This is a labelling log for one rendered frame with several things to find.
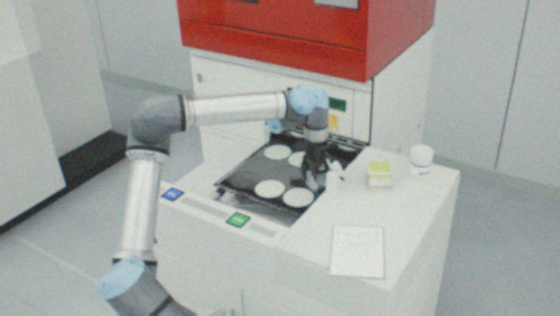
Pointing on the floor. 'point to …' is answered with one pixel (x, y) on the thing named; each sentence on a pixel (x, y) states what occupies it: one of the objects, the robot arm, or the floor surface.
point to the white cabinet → (179, 288)
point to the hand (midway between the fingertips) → (313, 186)
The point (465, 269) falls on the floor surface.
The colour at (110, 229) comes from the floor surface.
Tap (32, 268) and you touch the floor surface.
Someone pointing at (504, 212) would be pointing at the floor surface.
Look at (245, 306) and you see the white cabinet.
